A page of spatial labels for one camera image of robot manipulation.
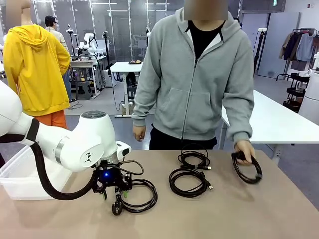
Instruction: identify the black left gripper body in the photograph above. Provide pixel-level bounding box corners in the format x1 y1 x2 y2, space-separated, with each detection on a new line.
92 163 133 194

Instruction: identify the black power cord with plug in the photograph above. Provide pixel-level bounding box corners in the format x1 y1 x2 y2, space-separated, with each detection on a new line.
111 178 158 216

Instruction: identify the large black USB cable coil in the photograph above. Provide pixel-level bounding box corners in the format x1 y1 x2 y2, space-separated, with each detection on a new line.
168 168 214 199

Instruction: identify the small black USB cable coil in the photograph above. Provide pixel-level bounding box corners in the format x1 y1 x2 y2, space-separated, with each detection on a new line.
178 143 212 171

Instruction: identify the black cord with grey tie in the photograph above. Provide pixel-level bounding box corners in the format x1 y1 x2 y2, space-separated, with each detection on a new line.
231 149 263 185

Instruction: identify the grey-sleeved right forearm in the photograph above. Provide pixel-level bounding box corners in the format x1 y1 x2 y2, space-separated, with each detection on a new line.
131 94 157 128

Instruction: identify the grey-sleeved left forearm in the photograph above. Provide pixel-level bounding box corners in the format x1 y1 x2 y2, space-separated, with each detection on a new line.
225 99 255 145

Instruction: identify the person's right hand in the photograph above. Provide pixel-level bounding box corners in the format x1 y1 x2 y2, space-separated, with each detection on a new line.
132 124 147 142

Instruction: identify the person's left hand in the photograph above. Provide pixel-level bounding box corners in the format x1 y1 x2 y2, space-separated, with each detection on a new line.
234 139 256 166

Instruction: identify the clear plastic storage container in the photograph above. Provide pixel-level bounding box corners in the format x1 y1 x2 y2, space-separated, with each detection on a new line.
0 145 73 201

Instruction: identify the grey step stool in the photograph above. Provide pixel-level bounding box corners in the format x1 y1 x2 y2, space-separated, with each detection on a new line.
75 81 93 101

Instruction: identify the white background desk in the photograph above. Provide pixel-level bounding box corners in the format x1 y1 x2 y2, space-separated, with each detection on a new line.
109 61 144 118

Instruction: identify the person in grey hoodie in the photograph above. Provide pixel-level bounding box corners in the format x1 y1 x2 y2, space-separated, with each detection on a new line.
131 7 255 150

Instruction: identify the cluttered background workbench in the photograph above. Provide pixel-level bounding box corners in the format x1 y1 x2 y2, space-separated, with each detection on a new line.
68 58 103 97

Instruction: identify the black background tripod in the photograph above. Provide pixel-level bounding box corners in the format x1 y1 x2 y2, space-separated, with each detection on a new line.
103 31 112 75

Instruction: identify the mannequin in yellow hoodie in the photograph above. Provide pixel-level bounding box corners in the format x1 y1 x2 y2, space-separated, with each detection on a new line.
2 0 72 130

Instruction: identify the background person in beige jacket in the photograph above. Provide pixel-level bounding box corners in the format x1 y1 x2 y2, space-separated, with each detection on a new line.
44 15 73 103

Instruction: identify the white side table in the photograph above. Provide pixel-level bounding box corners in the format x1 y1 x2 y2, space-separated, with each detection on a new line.
220 89 319 160

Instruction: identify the black pole with white top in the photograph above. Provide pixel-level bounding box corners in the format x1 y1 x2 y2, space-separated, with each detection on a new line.
253 27 268 75

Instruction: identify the black utility cart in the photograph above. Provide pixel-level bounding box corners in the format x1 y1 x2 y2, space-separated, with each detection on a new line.
283 73 311 113

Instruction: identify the white cylindrical appliance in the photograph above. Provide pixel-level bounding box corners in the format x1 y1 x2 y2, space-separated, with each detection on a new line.
298 67 319 125

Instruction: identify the white partition panel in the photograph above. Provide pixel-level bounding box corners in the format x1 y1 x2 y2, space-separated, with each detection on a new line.
258 11 301 79

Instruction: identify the clothes rack with garments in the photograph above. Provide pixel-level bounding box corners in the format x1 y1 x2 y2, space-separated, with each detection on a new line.
276 27 319 82

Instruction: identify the thin black wrist camera cable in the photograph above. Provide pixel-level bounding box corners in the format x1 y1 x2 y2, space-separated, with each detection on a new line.
119 159 145 176

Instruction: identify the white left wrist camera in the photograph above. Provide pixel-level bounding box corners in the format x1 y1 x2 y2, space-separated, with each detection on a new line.
115 140 132 160

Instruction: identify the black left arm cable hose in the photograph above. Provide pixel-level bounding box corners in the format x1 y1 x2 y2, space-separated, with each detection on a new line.
0 134 97 201

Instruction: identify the black stand with white camera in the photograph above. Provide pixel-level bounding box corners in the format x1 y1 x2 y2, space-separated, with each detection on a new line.
65 24 78 57

